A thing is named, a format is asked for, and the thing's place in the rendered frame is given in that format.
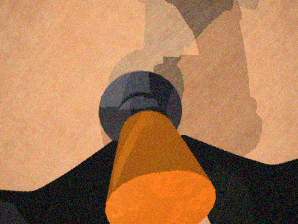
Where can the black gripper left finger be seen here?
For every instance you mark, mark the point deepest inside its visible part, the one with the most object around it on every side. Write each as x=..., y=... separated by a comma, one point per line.
x=77, y=197

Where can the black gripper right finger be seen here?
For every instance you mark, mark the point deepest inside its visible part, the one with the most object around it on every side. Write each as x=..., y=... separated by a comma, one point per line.
x=247, y=192

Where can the orange knob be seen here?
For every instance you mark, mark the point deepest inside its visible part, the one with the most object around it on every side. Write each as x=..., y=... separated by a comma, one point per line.
x=155, y=178

